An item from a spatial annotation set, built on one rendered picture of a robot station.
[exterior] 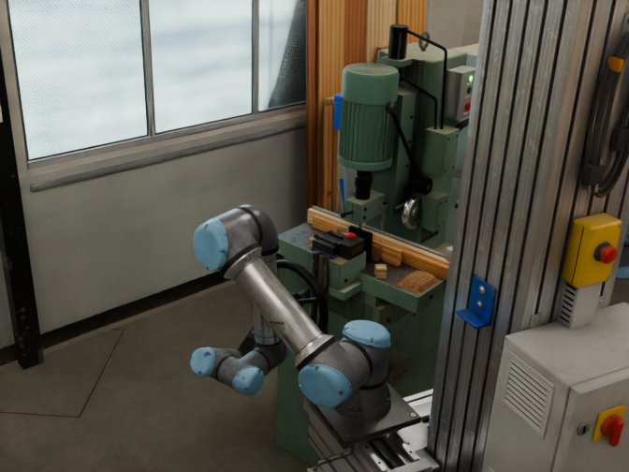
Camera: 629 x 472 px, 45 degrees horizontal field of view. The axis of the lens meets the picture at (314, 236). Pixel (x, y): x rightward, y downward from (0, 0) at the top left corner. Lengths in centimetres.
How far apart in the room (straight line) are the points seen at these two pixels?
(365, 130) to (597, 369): 116
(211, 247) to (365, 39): 255
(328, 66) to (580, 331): 262
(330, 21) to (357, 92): 163
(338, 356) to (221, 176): 226
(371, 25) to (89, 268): 191
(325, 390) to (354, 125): 95
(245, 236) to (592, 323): 80
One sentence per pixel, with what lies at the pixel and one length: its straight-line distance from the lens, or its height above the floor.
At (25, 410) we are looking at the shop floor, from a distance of 345.
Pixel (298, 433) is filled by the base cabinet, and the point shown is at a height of 12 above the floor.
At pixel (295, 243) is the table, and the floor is 90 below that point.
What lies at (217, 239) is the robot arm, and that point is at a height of 127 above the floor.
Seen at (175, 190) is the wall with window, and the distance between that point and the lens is 379.
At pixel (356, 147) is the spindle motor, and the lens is 242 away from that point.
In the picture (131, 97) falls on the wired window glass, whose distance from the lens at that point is 362.
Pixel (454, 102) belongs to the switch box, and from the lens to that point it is 261.
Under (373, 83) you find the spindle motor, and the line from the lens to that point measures 236.
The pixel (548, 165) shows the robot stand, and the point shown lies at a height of 158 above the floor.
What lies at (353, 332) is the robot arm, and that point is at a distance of 186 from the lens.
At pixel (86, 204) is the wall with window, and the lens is 357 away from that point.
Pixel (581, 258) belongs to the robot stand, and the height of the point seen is 140.
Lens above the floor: 206
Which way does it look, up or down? 26 degrees down
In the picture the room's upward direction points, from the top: 2 degrees clockwise
